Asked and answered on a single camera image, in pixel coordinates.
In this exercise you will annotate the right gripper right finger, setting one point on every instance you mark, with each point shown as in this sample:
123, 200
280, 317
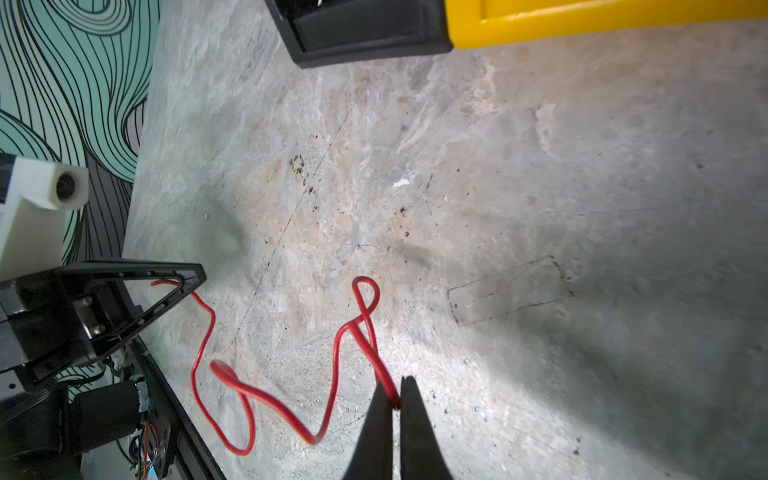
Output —
421, 457

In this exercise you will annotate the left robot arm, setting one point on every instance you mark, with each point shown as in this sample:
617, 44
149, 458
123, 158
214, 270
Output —
75, 374

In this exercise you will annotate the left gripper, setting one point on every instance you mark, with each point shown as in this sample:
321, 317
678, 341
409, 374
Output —
80, 314

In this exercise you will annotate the yellow plastic bin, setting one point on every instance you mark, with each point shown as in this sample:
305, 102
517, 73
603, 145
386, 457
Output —
476, 24

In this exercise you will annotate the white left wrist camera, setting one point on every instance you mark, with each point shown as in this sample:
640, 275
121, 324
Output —
36, 196

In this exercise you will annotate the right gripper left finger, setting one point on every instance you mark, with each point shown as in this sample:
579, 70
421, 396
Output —
373, 454

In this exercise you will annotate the black plastic bin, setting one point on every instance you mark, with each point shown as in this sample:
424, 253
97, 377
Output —
321, 33

